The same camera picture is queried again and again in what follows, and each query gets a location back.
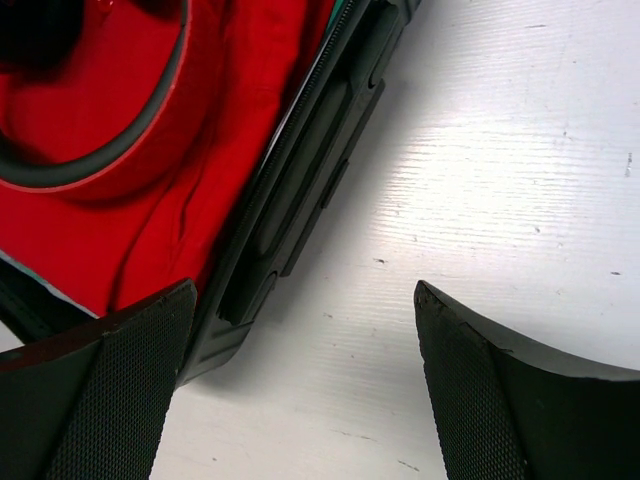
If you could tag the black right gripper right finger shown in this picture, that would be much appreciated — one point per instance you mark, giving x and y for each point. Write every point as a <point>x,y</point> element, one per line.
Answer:
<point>507,406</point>

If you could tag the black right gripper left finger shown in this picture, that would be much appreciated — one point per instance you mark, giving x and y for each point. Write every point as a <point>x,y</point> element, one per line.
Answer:
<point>91,403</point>

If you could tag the green jacket with orange letter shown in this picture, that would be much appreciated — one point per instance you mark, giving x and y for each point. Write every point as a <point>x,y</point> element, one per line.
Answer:
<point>30,275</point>

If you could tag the red polo shirt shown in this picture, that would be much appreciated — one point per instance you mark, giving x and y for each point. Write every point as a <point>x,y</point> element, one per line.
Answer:
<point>150,175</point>

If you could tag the black suitcase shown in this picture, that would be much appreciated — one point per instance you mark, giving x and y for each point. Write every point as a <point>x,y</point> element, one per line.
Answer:
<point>298,81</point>

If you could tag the red black headphones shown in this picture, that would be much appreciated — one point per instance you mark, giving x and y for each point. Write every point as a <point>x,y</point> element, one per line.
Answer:
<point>100,99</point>

